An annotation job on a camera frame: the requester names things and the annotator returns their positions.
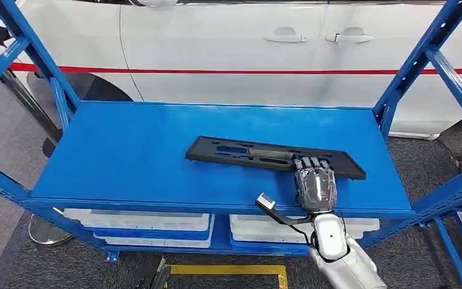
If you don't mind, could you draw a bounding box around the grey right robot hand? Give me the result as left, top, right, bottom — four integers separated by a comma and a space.
293, 157, 339, 214

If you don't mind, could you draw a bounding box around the yellow floor tape square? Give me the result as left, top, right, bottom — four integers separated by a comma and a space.
166, 264, 289, 289

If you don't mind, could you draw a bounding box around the blue metal shelf rack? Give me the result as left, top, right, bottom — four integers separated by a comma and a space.
0, 0, 462, 264

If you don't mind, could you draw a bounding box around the white car with red stripe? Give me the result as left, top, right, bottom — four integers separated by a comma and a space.
0, 0, 462, 140

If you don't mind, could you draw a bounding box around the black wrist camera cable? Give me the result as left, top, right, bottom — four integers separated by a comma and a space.
259, 204, 316, 245

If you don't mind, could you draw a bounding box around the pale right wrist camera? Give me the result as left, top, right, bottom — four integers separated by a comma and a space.
255, 193, 276, 211

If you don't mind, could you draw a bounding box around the white car door handle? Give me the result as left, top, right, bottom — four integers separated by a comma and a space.
325, 26, 374, 44
265, 26, 309, 44

